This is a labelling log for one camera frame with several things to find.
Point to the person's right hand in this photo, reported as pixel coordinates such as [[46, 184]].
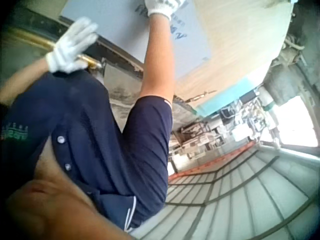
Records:
[[160, 8]]

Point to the person's left hand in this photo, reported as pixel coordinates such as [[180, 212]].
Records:
[[66, 55]]

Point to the person's left fingers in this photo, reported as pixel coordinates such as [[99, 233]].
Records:
[[81, 32]]

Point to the grey-blue printed board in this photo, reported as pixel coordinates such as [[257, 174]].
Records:
[[120, 27]]

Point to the gold metal bar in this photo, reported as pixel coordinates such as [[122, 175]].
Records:
[[32, 37]]

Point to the teal foam board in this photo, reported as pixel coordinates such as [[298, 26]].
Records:
[[225, 97]]

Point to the light wood panel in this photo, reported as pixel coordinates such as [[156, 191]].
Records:
[[240, 45]]

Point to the cluttered workshop racks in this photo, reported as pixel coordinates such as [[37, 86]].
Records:
[[225, 132]]

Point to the orange beam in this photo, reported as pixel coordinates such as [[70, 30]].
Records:
[[207, 163]]

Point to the white pipe with green band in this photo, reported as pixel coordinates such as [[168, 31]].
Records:
[[268, 100]]

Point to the grey metal grid panel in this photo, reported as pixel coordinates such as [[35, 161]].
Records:
[[245, 200]]

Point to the dark metal frame rail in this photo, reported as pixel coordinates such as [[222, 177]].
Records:
[[117, 48]]

